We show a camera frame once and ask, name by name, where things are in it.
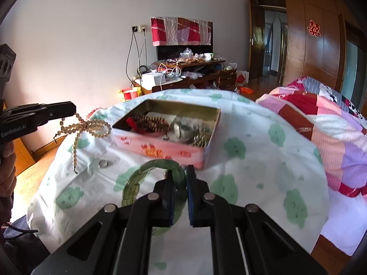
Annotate green jade bangle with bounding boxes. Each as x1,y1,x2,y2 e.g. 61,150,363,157
114,159,187,224

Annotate white pearl necklace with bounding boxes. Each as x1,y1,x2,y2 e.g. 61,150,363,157
53,112,113,175

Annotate red tassel cord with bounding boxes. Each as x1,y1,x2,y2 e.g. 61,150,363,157
125,116,147,134

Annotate brown wooden bead necklace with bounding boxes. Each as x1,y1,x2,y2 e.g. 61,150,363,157
133,114,173,135

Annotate silver wrist watch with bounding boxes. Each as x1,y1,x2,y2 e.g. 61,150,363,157
171,118,214,148

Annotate pink Genji tin box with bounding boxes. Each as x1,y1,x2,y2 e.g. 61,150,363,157
112,99,221,170

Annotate person's left hand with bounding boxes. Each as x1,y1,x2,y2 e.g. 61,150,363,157
0,142,17,197

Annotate white green cloud tablecloth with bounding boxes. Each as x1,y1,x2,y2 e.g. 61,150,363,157
27,89,329,274

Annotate red yellow carton box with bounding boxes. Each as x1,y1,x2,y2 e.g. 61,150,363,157
118,87,142,102

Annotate white box on cabinet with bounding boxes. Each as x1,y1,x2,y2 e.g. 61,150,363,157
141,72,165,91

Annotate black television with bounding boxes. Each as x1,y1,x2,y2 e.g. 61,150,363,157
155,35,213,60

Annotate pink patchwork quilt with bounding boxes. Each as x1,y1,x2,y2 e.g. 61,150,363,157
256,76,366,256

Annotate red patchwork cloth cover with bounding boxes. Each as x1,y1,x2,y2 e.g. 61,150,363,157
150,17,213,47

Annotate wooden TV cabinet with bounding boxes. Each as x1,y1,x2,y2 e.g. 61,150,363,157
133,60,237,94

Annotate white mug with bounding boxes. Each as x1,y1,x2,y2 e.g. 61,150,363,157
204,53,213,61

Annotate wooden wardrobe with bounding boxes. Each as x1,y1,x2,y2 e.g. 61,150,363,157
248,0,366,113

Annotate wooden door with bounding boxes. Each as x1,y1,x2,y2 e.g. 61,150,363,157
249,0,265,80

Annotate red double happiness sticker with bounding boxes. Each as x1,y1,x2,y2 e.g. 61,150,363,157
307,20,321,37

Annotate hanging power cables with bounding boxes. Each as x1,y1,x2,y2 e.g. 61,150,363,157
125,31,149,81

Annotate wall power socket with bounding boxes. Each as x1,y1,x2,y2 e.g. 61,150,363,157
132,25,147,33

